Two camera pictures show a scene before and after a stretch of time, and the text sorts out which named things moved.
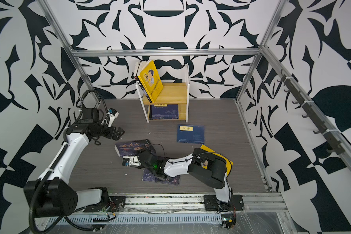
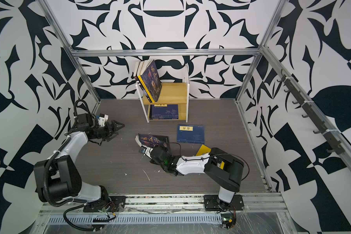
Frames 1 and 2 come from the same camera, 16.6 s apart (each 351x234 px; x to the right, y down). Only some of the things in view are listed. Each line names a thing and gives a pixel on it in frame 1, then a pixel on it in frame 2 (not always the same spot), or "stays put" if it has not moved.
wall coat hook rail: [292, 90] stays put
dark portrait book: [133, 147] to [150, 82]
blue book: [192, 134] stays put
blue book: [164, 111] stays put
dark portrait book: [148, 175] to [150, 140]
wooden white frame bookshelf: [172, 104] stays put
